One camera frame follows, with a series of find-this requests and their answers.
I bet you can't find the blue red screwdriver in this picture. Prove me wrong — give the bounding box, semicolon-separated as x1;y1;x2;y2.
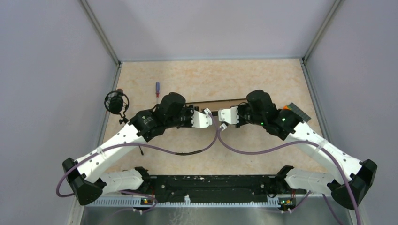
155;82;160;104

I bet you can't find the black picture frame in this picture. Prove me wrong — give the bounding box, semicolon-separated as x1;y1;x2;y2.
186;98;247;116

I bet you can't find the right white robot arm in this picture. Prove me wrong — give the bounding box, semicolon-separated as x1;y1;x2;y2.
232;90;378;210

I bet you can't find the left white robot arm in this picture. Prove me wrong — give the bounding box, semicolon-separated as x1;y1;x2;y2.
61;92;208;206

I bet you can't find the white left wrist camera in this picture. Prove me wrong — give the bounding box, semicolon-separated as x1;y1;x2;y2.
191;108;213;128

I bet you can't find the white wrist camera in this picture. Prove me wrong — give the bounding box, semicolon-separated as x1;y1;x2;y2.
191;108;213;128
218;106;239;125

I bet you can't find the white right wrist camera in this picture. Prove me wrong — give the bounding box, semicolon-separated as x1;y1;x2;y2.
218;106;239;125

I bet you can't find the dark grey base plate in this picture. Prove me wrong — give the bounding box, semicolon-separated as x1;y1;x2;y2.
287;102;311;122

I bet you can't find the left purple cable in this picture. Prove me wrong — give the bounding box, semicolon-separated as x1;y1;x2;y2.
56;113;222;215

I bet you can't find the black microphone with shock mount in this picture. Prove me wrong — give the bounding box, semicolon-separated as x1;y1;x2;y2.
104;89;130;124

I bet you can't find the white cable duct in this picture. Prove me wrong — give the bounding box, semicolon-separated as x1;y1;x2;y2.
88;196;280;208

